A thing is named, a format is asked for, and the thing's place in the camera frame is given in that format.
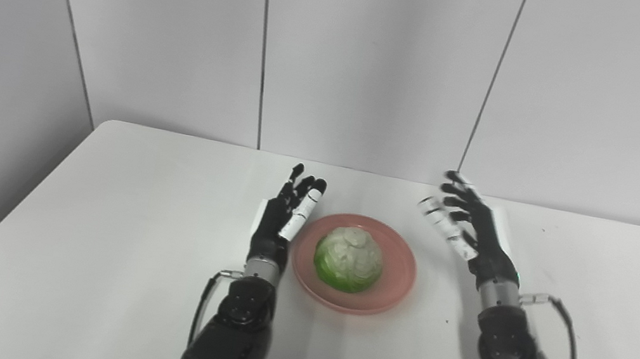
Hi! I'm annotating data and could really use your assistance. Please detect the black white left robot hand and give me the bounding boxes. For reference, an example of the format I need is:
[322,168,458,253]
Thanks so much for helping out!
[245,157,330,272]

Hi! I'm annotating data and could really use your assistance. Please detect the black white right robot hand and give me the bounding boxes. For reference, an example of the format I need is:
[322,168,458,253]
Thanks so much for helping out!
[406,167,537,296]

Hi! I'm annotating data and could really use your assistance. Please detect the green white toy cabbage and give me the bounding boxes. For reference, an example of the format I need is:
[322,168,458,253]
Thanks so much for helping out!
[310,221,389,298]

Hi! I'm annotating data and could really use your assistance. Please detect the pink plastic plate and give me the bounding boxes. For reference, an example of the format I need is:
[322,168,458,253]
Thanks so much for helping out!
[283,205,424,323]

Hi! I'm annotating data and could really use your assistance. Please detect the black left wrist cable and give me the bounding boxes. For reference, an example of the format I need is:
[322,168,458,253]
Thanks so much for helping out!
[186,264,245,356]

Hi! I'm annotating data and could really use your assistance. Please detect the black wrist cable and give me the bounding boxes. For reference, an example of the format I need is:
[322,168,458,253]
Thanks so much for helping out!
[510,290,591,359]
[186,264,245,356]

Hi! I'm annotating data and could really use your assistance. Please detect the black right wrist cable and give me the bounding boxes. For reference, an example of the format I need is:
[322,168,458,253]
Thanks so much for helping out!
[510,290,591,359]

